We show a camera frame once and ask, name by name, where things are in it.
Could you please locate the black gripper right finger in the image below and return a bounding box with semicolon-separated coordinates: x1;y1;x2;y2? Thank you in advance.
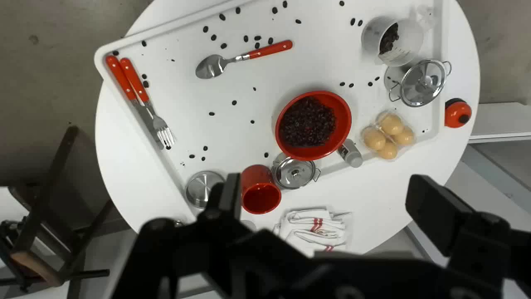
406;172;512;267

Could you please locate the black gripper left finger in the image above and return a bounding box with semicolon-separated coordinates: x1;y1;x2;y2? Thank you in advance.
207;171;245;222

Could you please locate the clear jar with coffee beans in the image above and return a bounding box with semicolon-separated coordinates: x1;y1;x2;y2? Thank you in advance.
363;14;431;68

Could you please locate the small steel bowl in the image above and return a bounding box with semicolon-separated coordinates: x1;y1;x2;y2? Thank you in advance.
185;169;228;209

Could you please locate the orange bowl with coffee beans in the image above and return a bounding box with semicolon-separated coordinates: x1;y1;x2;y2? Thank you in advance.
275;89;354;162

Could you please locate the orange cup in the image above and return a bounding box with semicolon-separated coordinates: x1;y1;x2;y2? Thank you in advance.
240;162;285;215

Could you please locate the white plastic tray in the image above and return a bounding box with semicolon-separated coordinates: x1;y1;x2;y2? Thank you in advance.
92;0;449;212

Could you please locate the white red-striped towel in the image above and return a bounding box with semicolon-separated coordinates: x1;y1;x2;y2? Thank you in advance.
275;205;354;255

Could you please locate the orange black round container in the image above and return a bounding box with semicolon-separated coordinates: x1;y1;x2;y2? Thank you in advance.
444;96;474;129

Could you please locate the steel salt shaker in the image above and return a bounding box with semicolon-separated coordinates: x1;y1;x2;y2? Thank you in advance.
338;137;366;169

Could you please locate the dark wooden chair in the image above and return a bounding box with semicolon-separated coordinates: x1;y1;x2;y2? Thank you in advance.
0;124;114;289

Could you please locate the orange-handled steel spoon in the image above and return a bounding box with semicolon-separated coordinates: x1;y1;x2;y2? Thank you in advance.
195;38;296;79

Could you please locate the orange-handled steel fork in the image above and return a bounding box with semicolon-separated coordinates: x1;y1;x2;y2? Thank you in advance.
119;56;177;149

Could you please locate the orange-handled steel knife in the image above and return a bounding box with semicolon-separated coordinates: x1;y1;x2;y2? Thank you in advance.
105;53;165;147

